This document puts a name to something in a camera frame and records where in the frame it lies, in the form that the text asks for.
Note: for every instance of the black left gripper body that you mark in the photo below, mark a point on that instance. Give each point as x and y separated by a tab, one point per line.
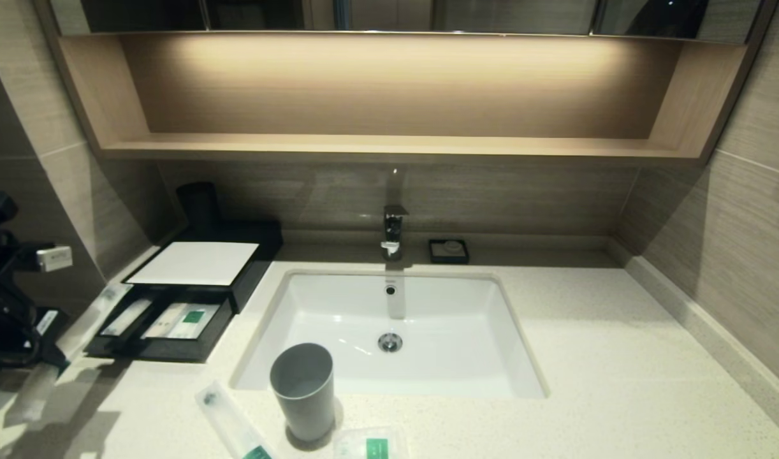
10	335

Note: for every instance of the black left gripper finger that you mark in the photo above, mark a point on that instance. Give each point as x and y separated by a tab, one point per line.
53	357
51	322

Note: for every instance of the clear toothbrush packet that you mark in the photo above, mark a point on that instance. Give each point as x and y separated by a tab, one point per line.
102	312

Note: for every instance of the black drawer amenity box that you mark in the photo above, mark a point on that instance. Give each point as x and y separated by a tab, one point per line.
166	349

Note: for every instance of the white board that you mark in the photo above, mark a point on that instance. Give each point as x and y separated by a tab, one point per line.
195	262

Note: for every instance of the black amenity box housing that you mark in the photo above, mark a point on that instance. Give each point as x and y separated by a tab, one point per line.
265	252

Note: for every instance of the plain white amenity packet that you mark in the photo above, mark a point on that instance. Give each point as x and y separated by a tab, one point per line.
127	317

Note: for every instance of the comb packet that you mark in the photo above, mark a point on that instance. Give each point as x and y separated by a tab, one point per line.
163	320

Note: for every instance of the vanity kit packet green label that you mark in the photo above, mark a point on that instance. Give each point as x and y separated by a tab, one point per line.
195	322

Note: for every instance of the toothbrush packet with green label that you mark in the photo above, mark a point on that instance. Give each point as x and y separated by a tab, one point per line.
230	421

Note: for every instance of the black cylindrical cup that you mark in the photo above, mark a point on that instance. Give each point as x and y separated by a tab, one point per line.
200	204

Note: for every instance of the grey plastic cup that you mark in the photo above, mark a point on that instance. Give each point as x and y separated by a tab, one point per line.
304	401

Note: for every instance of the packet with green square label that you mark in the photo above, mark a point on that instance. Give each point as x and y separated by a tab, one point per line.
370	445

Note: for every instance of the chrome sink drain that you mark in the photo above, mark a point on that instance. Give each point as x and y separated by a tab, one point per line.
390	342

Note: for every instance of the chrome faucet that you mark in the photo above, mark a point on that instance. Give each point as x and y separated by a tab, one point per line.
394	229

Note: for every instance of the black soap dish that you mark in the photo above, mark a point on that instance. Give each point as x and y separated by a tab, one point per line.
435	256

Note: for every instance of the white sink basin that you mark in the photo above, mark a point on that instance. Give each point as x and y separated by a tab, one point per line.
447	331

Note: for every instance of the small round soap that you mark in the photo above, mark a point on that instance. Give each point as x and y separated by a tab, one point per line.
453	247

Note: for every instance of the mirror cabinet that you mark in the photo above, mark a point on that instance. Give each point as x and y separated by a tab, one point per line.
491	16

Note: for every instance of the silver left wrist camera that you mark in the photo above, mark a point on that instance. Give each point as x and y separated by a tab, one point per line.
55	258

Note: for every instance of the wooden wall shelf niche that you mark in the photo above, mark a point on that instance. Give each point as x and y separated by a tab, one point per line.
389	145

